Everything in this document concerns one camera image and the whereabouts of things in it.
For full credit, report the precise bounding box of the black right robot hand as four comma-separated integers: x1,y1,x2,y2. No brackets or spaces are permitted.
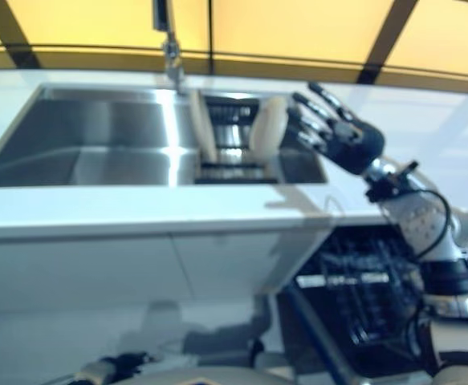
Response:
287,81,388,176

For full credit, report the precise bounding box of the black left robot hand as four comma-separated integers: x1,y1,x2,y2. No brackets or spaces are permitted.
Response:
109,351,151,377

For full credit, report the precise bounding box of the cream ceramic plate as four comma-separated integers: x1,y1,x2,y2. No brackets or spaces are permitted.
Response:
249,96,290,162
188,88,219,162

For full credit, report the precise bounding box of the beige robot torso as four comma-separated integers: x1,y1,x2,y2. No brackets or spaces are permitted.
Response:
136,363,435,385

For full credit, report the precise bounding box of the black dish drying rack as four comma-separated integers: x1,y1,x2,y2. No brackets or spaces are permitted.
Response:
193,91,287,186

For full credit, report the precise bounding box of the chrome kitchen faucet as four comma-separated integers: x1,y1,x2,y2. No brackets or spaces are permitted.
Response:
151,0,187,96

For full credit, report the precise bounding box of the stainless steel sink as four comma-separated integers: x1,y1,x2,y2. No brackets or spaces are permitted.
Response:
0,82,330,189

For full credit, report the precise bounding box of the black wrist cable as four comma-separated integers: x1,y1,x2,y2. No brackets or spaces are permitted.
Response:
412,188,454,261

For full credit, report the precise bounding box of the black window frame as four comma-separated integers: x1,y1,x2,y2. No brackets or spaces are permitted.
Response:
0,0,468,88

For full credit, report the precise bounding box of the lower dishwasher wire rack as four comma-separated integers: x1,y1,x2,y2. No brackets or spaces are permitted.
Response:
296,227,433,352

